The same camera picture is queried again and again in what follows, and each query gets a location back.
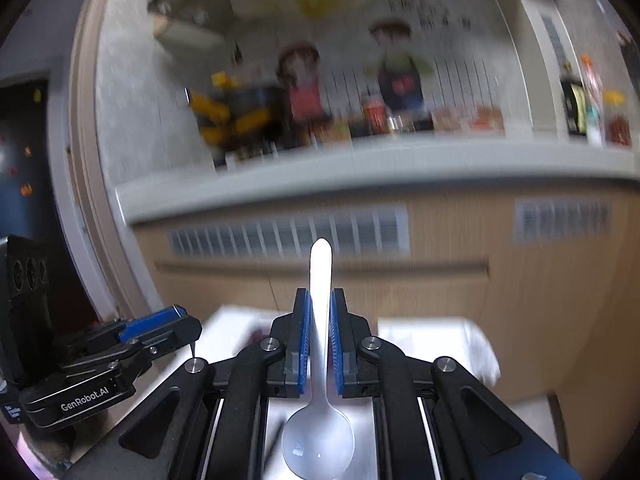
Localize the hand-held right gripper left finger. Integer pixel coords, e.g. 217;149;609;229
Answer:
65;287;315;480

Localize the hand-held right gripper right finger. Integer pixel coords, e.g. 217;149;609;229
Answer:
329;287;585;480

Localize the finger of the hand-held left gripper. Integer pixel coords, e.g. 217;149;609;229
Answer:
62;304;189;348
60;316;203;378

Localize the white plastic spoon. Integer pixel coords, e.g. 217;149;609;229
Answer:
281;238;357;480

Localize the person's left forearm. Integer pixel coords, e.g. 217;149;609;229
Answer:
10;407;108;480

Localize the long cabinet vent grille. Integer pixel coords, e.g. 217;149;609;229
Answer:
167;207;409;259

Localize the beige kitchen cabinet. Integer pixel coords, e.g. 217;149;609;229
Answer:
132;185;640;467

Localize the grey stone countertop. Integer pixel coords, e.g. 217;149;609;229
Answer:
114;132;640;226

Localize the black gas stove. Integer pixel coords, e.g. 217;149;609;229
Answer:
212;135;351;169

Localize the dark refrigerator with magnets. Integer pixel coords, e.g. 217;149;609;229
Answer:
0;77;64;241

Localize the short cabinet vent grille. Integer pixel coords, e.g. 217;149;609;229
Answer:
515;199;612;246

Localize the range hood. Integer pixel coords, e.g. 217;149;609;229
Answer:
147;0;281;47

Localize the small white bottle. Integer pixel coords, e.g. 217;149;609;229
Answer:
586;110;604;147

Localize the dark sauce bottle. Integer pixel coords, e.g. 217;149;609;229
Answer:
560;62;590;137

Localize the jar with yellow lid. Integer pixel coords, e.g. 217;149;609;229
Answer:
602;90;632;149

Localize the clear bottle orange cap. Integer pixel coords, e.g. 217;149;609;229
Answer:
580;55;605;136

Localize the black pan yellow handle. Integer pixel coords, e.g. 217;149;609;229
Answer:
187;72;287;122
197;110;282;152

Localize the cartoon wall poster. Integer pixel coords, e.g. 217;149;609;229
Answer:
235;0;506;142

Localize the narrow wall vent grille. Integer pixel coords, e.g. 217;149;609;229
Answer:
540;14;569;68

